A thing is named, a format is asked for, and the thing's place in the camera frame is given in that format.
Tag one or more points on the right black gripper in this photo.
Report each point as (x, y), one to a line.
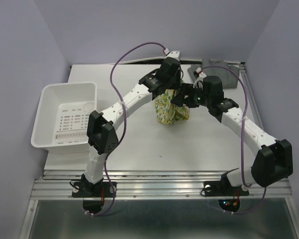
(186, 89)

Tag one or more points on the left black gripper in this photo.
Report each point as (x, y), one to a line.
(178, 85)

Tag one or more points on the yellow floral skirt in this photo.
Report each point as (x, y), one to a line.
(168, 113)

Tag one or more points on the grey pleated skirt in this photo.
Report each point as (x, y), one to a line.
(227, 73)

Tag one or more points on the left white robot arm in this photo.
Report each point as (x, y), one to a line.
(101, 130)

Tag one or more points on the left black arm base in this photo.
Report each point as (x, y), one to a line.
(97, 199)

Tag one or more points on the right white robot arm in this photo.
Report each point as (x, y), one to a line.
(273, 158)

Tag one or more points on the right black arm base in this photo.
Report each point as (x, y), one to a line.
(230, 201)

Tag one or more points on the white plastic bin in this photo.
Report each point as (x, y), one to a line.
(61, 120)

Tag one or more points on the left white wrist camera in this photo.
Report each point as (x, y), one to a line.
(175, 55)

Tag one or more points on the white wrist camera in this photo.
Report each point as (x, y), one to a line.
(175, 55)
(198, 84)

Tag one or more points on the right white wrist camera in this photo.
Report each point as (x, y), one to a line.
(198, 84)

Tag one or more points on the aluminium mounting rail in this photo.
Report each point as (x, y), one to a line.
(131, 185)

